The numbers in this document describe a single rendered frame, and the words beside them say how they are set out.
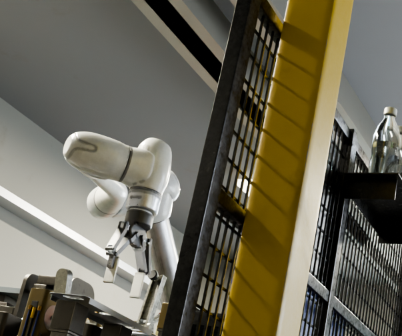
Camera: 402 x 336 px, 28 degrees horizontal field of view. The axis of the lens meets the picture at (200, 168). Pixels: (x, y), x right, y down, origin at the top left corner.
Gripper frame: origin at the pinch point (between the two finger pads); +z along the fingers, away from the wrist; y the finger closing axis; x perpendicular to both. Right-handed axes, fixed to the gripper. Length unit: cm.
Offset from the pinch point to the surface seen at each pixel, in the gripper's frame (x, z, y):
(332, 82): 68, -29, 48
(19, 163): -301, -158, -261
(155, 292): 0.3, -3.0, -15.5
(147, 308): -0.6, 1.8, -14.7
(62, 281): -5.2, 5.0, 17.9
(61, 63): -217, -193, -183
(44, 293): -3.7, 9.9, 25.0
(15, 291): -59, -2, -27
